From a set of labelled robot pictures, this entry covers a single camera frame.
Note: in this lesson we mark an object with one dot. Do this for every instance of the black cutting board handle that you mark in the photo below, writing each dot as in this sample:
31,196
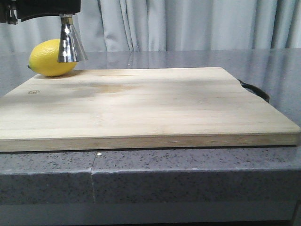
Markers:
254,89

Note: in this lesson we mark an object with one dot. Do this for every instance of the steel double jigger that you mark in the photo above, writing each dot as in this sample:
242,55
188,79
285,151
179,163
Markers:
70,46

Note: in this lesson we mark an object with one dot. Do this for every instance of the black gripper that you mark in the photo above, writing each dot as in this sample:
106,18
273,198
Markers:
29,9

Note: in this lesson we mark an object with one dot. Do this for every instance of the wooden cutting board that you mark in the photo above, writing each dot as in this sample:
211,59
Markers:
139,108

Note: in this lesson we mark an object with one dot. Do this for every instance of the grey curtain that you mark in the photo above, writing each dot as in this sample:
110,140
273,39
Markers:
182,25

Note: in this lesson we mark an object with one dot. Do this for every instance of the yellow lemon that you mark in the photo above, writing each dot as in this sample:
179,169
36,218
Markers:
44,60

